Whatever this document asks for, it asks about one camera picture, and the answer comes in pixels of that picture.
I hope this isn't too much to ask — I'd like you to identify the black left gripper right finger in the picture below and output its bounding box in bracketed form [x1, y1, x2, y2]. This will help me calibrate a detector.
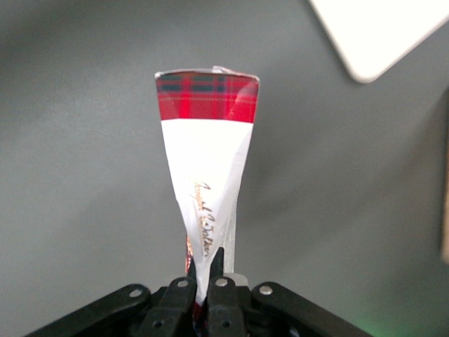
[206, 246, 247, 337]

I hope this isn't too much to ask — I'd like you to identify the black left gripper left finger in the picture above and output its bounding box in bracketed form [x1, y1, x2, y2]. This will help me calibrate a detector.
[140, 258, 198, 337]

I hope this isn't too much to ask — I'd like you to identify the red tartan cookie box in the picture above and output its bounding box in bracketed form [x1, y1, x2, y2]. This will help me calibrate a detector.
[154, 65, 262, 333]

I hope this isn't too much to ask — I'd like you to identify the white rounded tray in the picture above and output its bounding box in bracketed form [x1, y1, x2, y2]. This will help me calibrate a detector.
[308, 0, 449, 84]

